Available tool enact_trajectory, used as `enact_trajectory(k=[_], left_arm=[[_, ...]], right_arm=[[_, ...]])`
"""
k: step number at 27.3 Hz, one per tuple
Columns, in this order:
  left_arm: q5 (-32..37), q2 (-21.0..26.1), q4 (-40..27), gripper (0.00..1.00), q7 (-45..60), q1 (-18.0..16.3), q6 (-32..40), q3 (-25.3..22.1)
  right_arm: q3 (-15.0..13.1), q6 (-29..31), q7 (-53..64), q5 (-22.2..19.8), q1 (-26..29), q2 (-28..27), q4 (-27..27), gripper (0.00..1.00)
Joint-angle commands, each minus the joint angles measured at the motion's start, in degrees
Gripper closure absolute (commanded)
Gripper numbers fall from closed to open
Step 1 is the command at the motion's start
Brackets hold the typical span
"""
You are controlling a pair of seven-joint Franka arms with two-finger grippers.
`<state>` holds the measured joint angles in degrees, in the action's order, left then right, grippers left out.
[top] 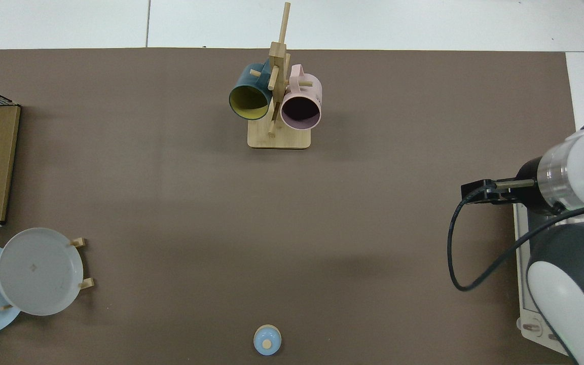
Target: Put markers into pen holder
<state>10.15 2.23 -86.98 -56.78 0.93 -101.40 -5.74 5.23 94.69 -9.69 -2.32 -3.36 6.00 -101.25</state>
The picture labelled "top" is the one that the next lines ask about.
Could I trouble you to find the pale toaster oven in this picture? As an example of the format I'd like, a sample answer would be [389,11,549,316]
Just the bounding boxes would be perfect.
[513,202,574,356]

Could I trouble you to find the pink cup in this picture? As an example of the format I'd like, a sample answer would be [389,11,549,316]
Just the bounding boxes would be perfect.
[280,64,322,131]

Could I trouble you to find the wooden cup stand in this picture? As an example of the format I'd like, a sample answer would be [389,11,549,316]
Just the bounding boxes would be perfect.
[247,2,313,150]

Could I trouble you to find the small blue round bell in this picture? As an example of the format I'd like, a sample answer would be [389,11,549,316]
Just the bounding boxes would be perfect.
[253,324,282,356]

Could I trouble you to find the dark teal cup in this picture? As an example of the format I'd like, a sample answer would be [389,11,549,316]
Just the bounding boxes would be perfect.
[229,62,274,121]

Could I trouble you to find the brown table cloth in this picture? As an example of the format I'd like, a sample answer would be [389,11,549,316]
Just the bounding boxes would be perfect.
[0,48,580,365]

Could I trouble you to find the wooden plate rack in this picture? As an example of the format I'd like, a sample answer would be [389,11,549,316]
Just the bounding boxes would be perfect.
[0,237,95,311]

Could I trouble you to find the grey plate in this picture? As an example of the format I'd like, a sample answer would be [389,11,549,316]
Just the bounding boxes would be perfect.
[0,228,84,316]

